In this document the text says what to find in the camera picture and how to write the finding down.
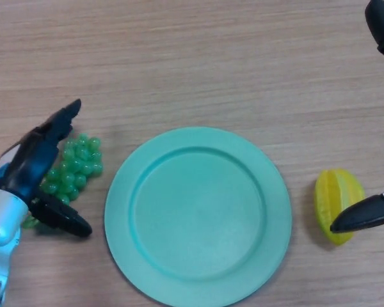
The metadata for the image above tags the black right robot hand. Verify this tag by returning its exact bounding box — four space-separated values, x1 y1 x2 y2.
329 0 384 233

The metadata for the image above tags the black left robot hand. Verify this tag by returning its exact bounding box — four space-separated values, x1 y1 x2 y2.
0 98 93 239

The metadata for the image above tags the green grapes bunch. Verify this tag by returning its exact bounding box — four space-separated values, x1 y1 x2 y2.
21 133 104 230

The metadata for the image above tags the green round plate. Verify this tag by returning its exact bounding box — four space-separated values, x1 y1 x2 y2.
104 127 292 306

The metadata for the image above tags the yellow starfruit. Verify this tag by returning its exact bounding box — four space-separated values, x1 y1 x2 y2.
314 168 366 246

